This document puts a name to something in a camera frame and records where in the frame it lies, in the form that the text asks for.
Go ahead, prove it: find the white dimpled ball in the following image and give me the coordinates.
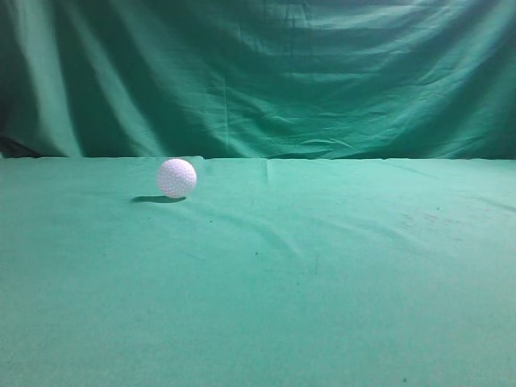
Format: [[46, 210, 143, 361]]
[[156, 158, 198, 199]]

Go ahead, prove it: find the green table cloth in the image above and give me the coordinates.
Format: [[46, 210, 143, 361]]
[[1, 157, 515, 386]]

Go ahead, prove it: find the green backdrop curtain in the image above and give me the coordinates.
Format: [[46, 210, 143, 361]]
[[1, 1, 515, 160]]

